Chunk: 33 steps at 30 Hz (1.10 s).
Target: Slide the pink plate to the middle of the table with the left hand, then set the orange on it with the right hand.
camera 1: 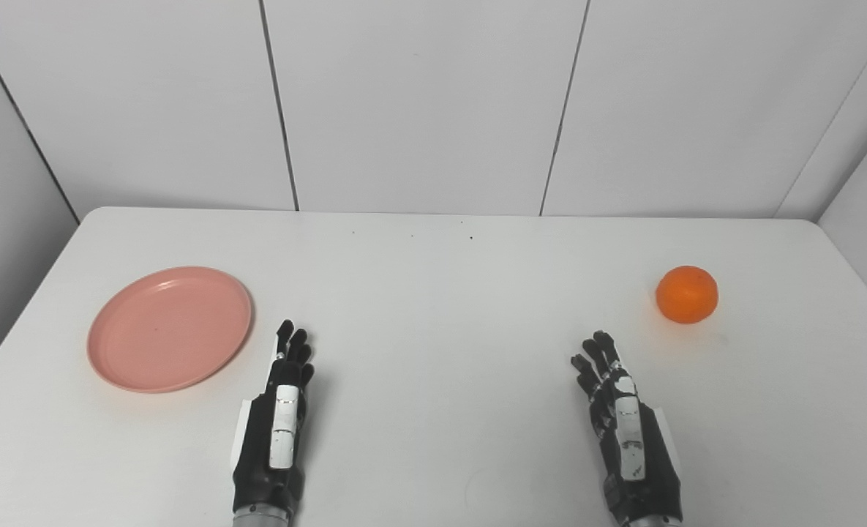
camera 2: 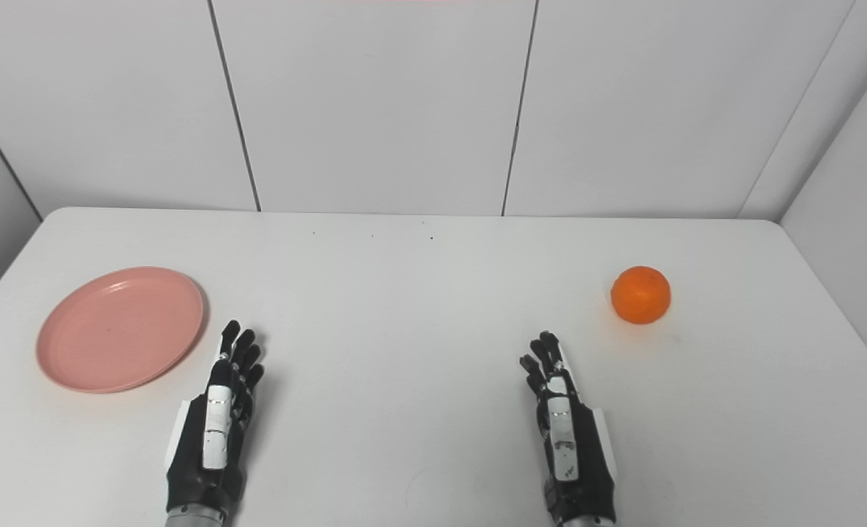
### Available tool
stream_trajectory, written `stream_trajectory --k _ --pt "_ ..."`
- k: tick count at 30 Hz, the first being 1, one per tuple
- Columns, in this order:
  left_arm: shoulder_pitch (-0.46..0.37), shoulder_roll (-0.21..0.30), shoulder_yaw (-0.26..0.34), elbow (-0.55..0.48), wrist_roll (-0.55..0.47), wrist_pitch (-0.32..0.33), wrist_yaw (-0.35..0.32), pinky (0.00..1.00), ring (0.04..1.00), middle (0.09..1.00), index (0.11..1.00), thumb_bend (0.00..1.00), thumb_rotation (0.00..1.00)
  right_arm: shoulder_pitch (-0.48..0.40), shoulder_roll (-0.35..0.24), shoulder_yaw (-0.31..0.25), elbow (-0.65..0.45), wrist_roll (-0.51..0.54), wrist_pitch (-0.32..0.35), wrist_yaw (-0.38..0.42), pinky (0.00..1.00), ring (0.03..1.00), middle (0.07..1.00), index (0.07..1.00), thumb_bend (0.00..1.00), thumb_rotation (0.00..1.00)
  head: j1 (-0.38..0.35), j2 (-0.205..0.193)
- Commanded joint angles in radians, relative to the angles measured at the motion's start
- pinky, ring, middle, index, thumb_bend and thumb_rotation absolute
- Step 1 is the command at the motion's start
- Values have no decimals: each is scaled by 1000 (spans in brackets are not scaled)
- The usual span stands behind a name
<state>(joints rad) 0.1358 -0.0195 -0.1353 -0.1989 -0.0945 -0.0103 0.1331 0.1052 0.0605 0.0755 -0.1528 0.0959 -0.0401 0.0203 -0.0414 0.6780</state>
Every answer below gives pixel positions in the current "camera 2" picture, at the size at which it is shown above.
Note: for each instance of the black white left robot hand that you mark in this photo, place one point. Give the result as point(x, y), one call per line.
point(217, 424)

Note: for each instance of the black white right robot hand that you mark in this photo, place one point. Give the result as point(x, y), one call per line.
point(565, 439)

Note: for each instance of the pink round plate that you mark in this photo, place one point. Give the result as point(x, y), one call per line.
point(118, 329)

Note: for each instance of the orange fruit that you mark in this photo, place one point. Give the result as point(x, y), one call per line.
point(641, 295)

